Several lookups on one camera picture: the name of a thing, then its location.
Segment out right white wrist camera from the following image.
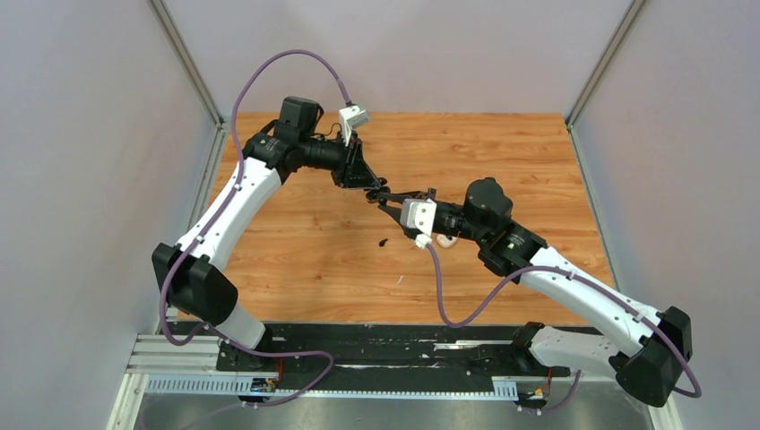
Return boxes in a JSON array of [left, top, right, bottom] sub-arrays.
[[400, 199, 437, 249]]

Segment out black earbud charging case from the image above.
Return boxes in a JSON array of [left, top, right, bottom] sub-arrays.
[[365, 190, 386, 205]]

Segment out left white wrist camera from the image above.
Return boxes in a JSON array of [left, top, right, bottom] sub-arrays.
[[338, 104, 370, 147]]

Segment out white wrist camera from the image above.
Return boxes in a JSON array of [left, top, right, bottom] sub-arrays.
[[400, 199, 437, 249], [338, 104, 370, 147]]

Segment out slotted grey cable duct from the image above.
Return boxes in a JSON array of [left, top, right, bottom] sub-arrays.
[[145, 377, 519, 401]]

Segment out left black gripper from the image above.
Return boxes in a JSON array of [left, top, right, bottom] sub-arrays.
[[299, 129, 381, 190]]

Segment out aluminium frame post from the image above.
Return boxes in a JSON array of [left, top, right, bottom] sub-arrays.
[[565, 0, 649, 131], [146, 0, 225, 129]]

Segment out left aluminium frame post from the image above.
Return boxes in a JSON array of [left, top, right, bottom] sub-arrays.
[[146, 0, 225, 129]]

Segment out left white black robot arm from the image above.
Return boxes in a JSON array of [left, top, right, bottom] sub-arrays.
[[151, 97, 384, 370]]

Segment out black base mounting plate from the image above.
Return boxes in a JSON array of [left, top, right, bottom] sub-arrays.
[[204, 321, 635, 394]]

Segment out right aluminium frame post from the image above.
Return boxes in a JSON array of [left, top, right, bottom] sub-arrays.
[[565, 0, 649, 131]]

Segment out white earbud charging case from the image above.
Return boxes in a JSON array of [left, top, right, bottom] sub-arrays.
[[436, 235, 458, 249]]

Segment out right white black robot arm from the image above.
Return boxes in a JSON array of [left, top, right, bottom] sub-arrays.
[[366, 177, 703, 408]]

